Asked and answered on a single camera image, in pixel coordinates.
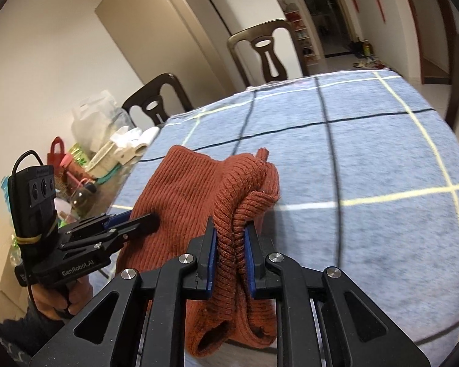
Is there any beige door panel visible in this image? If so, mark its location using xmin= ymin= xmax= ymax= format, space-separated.
xmin=95 ymin=0 xmax=249 ymax=111

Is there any shoe rack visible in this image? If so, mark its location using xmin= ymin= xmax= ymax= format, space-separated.
xmin=284 ymin=3 xmax=318 ymax=64

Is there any white plastic appliance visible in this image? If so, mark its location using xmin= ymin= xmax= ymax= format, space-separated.
xmin=111 ymin=126 xmax=159 ymax=161

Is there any red gift bag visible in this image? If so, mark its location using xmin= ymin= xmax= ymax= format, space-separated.
xmin=48 ymin=137 xmax=67 ymax=169

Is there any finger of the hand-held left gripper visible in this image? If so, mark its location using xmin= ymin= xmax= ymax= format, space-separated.
xmin=107 ymin=210 xmax=134 ymax=228
xmin=114 ymin=213 xmax=162 ymax=244

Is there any blue checked blanket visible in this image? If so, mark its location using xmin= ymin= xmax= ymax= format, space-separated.
xmin=88 ymin=69 xmax=459 ymax=367

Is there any person's patterned dark clothing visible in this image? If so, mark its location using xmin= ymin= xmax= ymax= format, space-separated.
xmin=0 ymin=319 xmax=35 ymax=367

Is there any brown wooden chair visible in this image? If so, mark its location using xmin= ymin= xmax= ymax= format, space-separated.
xmin=227 ymin=19 xmax=304 ymax=87

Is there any rust red knit sweater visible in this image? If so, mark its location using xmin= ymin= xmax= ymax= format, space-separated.
xmin=116 ymin=144 xmax=282 ymax=358

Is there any person's left hand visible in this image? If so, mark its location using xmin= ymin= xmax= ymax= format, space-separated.
xmin=32 ymin=274 xmax=95 ymax=322

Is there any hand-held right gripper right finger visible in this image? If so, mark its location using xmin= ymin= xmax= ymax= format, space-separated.
xmin=245 ymin=223 xmax=432 ymax=367

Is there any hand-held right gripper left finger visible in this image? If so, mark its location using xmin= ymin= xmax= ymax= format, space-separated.
xmin=28 ymin=216 xmax=217 ymax=367

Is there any cream flat box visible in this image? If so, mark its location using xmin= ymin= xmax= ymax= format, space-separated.
xmin=87 ymin=141 xmax=119 ymax=178

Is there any white plastic bag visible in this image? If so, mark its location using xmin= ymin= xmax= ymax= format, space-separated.
xmin=72 ymin=90 xmax=132 ymax=154

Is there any blue plastic bag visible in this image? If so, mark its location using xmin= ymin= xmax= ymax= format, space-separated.
xmin=0 ymin=175 xmax=12 ymax=207

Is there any glass bottle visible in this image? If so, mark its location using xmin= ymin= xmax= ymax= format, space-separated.
xmin=71 ymin=185 xmax=98 ymax=211

